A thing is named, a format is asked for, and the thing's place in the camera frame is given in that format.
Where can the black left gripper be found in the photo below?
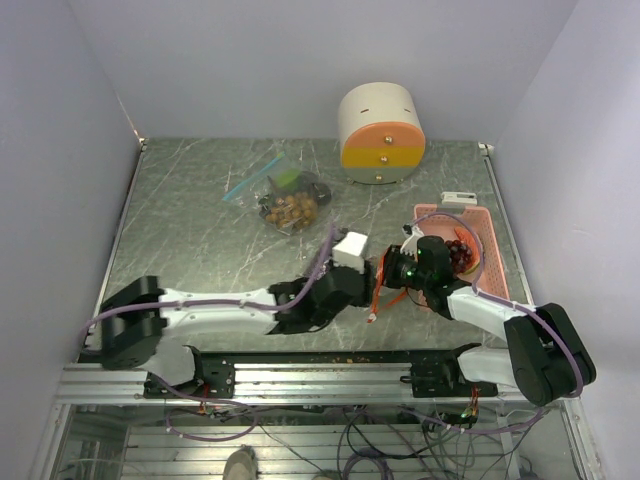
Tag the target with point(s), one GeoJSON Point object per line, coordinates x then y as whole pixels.
{"type": "Point", "coordinates": [368, 279]}

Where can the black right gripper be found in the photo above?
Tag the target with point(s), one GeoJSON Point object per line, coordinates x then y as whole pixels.
{"type": "Point", "coordinates": [389, 277]}

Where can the orange zip top bag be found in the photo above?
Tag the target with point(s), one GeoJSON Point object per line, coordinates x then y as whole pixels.
{"type": "Point", "coordinates": [382, 297]}

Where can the pink perforated plastic basket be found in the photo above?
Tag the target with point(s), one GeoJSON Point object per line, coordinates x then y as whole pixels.
{"type": "Point", "coordinates": [470, 227]}

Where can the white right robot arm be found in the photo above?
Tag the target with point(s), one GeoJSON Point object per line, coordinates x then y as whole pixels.
{"type": "Point", "coordinates": [544, 357]}

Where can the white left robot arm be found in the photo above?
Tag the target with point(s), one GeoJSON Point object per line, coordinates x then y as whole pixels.
{"type": "Point", "coordinates": [148, 314]}

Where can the fake brown longan bunch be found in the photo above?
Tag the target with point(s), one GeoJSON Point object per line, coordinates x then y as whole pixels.
{"type": "Point", "coordinates": [295, 211]}

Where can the blue zip top bag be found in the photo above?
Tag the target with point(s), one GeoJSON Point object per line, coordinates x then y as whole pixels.
{"type": "Point", "coordinates": [284, 195]}

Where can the fake green vegetable piece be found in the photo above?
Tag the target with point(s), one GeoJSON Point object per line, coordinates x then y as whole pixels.
{"type": "Point", "coordinates": [288, 179]}

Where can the small white plastic clip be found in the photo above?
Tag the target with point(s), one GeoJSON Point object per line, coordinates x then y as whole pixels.
{"type": "Point", "coordinates": [459, 198]}

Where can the round mini drawer cabinet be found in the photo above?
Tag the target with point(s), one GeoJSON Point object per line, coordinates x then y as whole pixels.
{"type": "Point", "coordinates": [381, 138]}

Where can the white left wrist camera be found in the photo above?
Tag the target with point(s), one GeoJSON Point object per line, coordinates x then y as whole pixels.
{"type": "Point", "coordinates": [350, 251]}

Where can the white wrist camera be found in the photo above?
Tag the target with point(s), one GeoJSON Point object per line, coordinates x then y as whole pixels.
{"type": "Point", "coordinates": [350, 251]}
{"type": "Point", "coordinates": [412, 234]}

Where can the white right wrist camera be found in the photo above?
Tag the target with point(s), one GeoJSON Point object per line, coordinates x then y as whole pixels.
{"type": "Point", "coordinates": [412, 234]}

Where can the aluminium rail frame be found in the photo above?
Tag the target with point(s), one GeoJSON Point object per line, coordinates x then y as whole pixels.
{"type": "Point", "coordinates": [362, 415]}

